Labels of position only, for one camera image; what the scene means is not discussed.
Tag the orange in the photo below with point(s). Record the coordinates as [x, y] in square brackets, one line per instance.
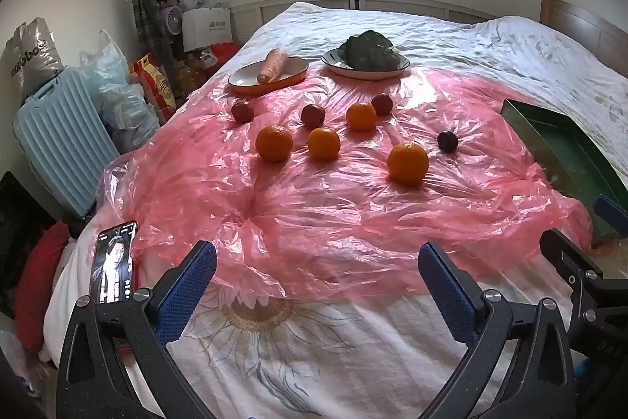
[274, 143]
[324, 143]
[407, 163]
[361, 115]

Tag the light blue suitcase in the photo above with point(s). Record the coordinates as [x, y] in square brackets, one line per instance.
[64, 139]

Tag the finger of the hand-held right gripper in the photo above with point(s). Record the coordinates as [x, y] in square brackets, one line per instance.
[564, 252]
[611, 210]

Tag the brown wooden headboard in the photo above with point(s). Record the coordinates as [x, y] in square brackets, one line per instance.
[588, 31]

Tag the green box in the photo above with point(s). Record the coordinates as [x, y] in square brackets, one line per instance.
[564, 139]

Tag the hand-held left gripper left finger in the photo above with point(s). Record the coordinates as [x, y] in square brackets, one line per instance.
[189, 291]

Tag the white cardboard box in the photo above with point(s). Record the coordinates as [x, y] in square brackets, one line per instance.
[206, 29]

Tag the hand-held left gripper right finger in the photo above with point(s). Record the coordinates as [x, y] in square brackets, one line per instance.
[446, 291]

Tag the orange-rimmed oval plate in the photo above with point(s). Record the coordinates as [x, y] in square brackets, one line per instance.
[294, 70]

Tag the red plum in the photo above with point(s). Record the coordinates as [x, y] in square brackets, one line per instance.
[381, 104]
[242, 111]
[447, 140]
[312, 115]

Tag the pink plastic sheet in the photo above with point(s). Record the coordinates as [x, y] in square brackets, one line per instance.
[294, 213]

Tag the red cloth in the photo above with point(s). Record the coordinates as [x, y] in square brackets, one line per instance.
[41, 281]

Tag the smartphone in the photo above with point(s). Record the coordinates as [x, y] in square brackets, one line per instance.
[115, 262]

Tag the grey printed sack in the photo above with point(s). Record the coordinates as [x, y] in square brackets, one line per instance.
[34, 55]

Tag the pale blue plastic bag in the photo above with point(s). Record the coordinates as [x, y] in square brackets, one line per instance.
[105, 60]

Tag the white blue-rimmed plate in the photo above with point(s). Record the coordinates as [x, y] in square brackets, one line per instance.
[333, 60]

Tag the green leafy vegetable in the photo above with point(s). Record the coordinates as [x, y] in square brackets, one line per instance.
[368, 51]

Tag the white plastic bag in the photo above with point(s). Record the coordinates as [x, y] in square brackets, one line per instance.
[127, 114]

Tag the carrot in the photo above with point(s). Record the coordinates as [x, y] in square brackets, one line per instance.
[271, 64]

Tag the cooking oil bottle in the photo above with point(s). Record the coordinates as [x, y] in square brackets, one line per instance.
[189, 78]

